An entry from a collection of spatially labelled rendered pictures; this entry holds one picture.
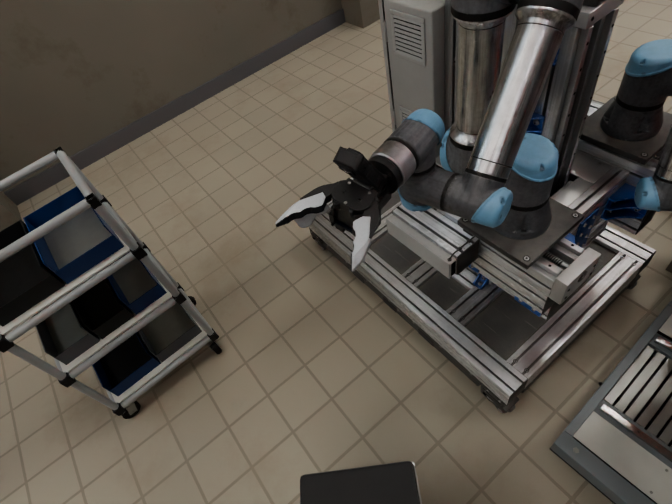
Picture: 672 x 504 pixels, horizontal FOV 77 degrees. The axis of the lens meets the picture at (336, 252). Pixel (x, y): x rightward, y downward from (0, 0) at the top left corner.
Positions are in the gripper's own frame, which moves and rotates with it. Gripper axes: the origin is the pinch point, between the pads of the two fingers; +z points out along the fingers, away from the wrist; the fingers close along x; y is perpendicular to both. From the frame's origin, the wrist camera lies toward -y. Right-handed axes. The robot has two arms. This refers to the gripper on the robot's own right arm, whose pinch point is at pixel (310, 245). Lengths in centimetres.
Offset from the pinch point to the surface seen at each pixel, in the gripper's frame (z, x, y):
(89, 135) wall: -53, 284, 145
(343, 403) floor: -5, 9, 126
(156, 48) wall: -126, 270, 111
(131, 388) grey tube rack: 44, 84, 121
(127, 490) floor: 72, 60, 133
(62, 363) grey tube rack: 50, 93, 90
